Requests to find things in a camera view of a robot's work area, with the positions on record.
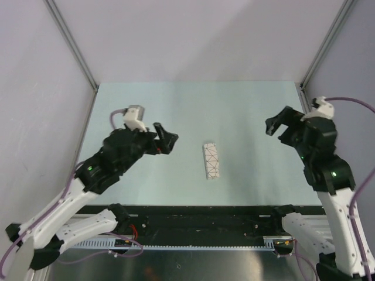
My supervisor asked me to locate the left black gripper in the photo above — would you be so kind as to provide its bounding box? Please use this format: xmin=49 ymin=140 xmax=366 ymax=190
xmin=118 ymin=122 xmax=178 ymax=173

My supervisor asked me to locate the white geometric glasses case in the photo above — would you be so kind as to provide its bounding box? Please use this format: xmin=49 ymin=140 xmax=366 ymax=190
xmin=203 ymin=143 xmax=220 ymax=180

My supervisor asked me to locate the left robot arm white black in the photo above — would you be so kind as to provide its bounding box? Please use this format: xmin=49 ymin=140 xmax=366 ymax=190
xmin=6 ymin=122 xmax=179 ymax=270

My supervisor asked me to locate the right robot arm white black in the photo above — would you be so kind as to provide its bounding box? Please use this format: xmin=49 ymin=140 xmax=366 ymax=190
xmin=265 ymin=104 xmax=374 ymax=280

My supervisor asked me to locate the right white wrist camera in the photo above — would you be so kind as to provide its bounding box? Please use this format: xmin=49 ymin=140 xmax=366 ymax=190
xmin=300 ymin=96 xmax=335 ymax=122

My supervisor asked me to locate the right aluminium frame post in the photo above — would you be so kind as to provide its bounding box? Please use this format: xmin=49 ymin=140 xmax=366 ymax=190
xmin=301 ymin=0 xmax=360 ymax=87

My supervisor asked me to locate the aluminium frame post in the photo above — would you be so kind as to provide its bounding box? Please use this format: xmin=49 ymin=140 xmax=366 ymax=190
xmin=43 ymin=0 xmax=99 ymax=93
xmin=301 ymin=0 xmax=360 ymax=87

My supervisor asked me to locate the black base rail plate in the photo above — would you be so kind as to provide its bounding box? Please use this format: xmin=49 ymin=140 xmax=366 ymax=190
xmin=74 ymin=205 xmax=326 ymax=246

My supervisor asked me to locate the grey slotted cable duct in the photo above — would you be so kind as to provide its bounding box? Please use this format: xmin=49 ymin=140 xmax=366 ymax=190
xmin=71 ymin=236 xmax=294 ymax=251

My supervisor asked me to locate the left aluminium frame post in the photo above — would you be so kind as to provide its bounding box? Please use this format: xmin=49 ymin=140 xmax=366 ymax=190
xmin=43 ymin=0 xmax=99 ymax=93

